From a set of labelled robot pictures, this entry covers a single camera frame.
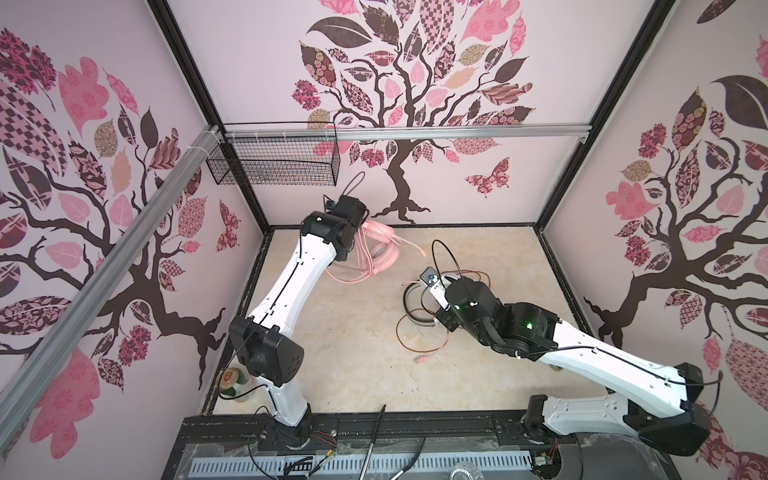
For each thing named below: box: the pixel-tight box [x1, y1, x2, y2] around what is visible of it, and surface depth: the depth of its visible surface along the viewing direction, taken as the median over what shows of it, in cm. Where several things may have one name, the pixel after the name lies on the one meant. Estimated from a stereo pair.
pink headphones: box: [326, 220, 426, 283], surface depth 80 cm
